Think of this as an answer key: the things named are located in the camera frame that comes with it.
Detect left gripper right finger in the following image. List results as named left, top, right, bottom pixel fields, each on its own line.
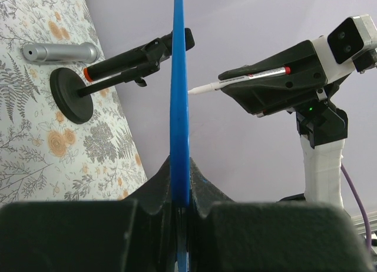
left=189, top=162, right=368, bottom=271

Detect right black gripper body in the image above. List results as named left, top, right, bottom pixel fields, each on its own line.
left=295, top=86, right=348, bottom=148

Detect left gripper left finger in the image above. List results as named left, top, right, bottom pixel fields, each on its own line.
left=1, top=161, right=176, bottom=271

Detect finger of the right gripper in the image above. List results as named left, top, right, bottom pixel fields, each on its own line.
left=218, top=40, right=327, bottom=115

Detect red whiteboard marker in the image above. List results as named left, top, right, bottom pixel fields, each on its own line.
left=187, top=67, right=291, bottom=95

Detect blue framed whiteboard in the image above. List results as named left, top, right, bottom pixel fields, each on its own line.
left=169, top=0, right=190, bottom=208

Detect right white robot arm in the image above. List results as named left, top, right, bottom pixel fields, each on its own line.
left=218, top=36, right=355, bottom=209

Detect floral table mat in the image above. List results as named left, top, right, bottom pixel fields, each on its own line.
left=1, top=0, right=147, bottom=205

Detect black microphone on stand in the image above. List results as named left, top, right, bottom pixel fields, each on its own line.
left=20, top=27, right=196, bottom=125

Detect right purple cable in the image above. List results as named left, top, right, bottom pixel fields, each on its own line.
left=340, top=162, right=372, bottom=249

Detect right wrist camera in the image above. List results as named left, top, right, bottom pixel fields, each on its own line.
left=312, top=14, right=376, bottom=84

